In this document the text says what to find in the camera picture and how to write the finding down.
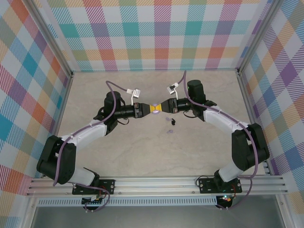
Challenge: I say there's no grey metal sheet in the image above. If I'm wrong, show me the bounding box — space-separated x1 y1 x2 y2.
30 206 285 228

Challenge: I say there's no purple camera cable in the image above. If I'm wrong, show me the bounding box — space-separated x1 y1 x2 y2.
175 70 260 211
52 80 130 213

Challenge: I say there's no aluminium mounting rail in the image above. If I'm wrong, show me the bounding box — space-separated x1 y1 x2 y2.
26 175 288 197

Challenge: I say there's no aluminium table side rail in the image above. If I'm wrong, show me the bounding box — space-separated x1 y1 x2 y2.
28 72 74 190
236 68 273 176

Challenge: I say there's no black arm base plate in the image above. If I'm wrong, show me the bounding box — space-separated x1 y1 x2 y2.
72 179 116 195
198 177 243 194

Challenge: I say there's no white slotted cable duct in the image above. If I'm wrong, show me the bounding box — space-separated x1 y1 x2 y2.
37 198 218 207

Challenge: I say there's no aluminium frame post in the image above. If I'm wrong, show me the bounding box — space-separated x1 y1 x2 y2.
28 0 73 76
236 0 285 76

